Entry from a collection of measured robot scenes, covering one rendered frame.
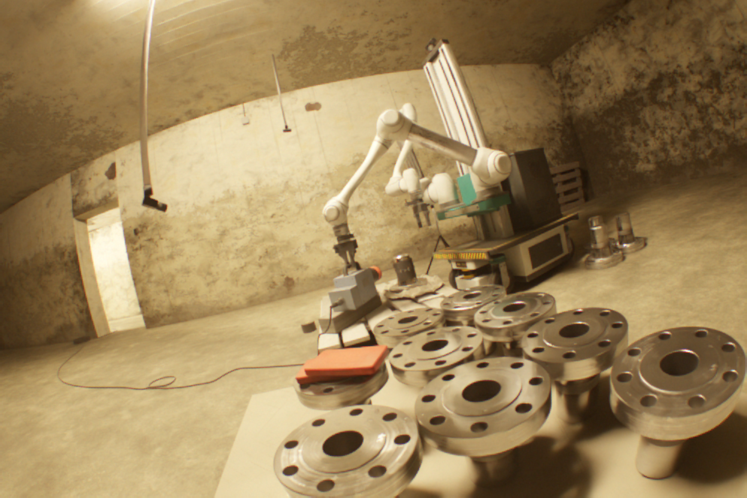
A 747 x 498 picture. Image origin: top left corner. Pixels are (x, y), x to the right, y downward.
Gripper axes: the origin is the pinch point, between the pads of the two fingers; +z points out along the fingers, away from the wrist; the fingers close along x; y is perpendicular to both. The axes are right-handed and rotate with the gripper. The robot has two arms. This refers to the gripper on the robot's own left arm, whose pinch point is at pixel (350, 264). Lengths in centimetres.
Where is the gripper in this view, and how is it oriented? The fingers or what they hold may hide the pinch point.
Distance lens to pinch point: 172.7
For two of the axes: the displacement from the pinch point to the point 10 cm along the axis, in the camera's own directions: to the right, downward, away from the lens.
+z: 2.6, 9.6, -0.4
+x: 8.8, -2.6, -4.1
